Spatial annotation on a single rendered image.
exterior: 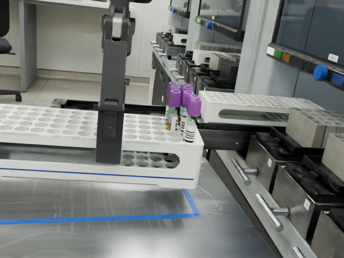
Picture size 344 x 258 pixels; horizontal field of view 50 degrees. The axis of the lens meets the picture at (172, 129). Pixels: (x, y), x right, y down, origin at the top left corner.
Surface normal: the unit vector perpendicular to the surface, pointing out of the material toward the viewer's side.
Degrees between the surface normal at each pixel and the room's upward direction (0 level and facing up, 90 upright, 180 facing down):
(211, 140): 90
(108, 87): 74
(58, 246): 0
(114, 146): 89
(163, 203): 0
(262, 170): 90
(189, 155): 90
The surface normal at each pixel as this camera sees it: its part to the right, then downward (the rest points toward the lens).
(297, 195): -0.98, -0.06
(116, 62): 0.13, 0.09
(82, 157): 0.11, -0.93
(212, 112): 0.15, 0.36
